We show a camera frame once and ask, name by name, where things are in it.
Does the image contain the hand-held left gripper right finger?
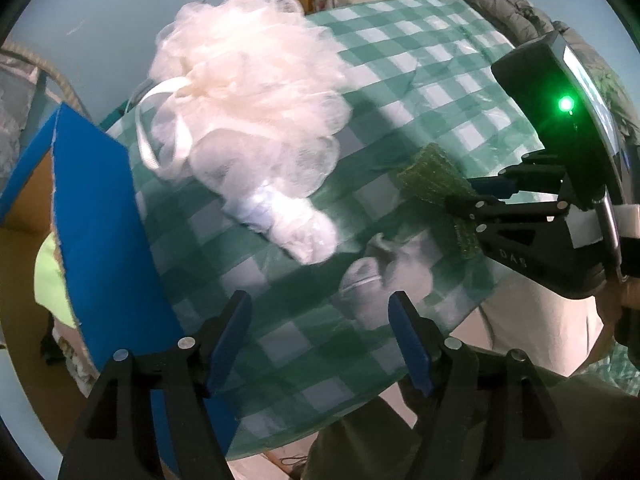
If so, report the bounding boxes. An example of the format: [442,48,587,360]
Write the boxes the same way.
[389,290,583,480]

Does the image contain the olive trousers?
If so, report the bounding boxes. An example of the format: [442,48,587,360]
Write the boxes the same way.
[300,360,640,480]

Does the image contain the beige ribbed hose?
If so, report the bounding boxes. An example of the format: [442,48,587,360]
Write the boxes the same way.
[0,42,83,111]

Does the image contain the green checked blanket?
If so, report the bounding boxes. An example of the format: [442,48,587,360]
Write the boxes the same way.
[105,0,548,461]

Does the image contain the light green cloth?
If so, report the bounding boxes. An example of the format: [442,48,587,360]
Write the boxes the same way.
[34,232,78,328]

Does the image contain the green scouring pad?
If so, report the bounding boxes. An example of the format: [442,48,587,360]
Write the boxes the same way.
[397,142,483,263]

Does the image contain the grey sock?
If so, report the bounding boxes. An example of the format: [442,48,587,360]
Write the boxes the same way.
[339,257,401,333]
[367,232,436,311]

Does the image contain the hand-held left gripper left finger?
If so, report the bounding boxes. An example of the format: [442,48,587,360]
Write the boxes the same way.
[57,290,253,480]

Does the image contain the white mesh bath pouf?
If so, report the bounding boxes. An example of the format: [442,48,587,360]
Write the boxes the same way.
[135,0,353,266]

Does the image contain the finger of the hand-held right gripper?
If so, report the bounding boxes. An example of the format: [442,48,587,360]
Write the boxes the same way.
[470,152,566,196]
[444,194,568,235]

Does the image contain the blue cardboard box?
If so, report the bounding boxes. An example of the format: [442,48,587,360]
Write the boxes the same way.
[0,102,241,480]

